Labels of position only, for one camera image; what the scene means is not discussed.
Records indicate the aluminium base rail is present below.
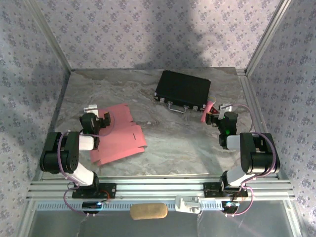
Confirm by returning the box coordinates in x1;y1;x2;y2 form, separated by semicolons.
26;176;296;200

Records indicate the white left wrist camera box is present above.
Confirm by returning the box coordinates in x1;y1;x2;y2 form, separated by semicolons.
83;104;99;116

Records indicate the slotted grey cable duct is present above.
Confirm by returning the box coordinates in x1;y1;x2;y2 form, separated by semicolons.
37;202;223;211

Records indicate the black right controller board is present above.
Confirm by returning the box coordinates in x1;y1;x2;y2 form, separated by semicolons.
221;201;239;214

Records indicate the black briefcase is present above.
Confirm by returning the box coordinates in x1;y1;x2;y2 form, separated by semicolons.
154;70;211;113

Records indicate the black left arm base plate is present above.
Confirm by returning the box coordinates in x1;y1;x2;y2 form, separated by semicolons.
72;183;117;199

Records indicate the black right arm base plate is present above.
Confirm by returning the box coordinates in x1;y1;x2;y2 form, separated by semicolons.
203;182;249;198

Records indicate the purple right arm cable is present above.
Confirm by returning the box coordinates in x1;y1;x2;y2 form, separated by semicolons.
223;104;277;218

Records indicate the pink toy microphone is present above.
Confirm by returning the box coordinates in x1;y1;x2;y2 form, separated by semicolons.
201;96;217;123

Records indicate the black controller board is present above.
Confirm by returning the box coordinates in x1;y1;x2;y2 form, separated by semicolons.
221;201;239;214
82;201;102;214

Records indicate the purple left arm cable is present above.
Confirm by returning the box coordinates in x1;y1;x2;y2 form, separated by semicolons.
58;110;116;218

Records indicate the pink paper box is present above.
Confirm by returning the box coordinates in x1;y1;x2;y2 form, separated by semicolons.
90;103;148;166

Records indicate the tan oblong sponge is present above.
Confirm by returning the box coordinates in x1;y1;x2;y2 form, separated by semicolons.
130;202;168;220

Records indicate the black left controller board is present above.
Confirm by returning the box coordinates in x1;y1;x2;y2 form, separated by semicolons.
82;201;102;214

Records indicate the white plastic clamp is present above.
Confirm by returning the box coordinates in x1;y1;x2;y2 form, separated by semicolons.
174;195;201;213

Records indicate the aluminium frame post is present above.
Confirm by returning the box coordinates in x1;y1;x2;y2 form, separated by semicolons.
24;0;73;73
245;0;294;73

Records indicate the aluminium side rail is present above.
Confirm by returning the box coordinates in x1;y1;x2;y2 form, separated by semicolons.
48;71;73;135
236;68;281;180

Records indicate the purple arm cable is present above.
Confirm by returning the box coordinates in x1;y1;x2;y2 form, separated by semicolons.
58;110;116;218
223;104;277;218

